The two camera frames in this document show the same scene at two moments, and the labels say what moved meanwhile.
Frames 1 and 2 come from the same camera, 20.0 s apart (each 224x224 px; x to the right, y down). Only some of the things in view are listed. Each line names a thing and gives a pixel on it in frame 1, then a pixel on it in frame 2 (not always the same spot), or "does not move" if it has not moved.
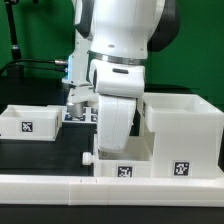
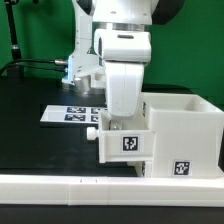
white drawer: [31, 122] -> [135, 142]
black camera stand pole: [16, 69] does not move
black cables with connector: [16, 63] does not move
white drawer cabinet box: [186, 134] does not move
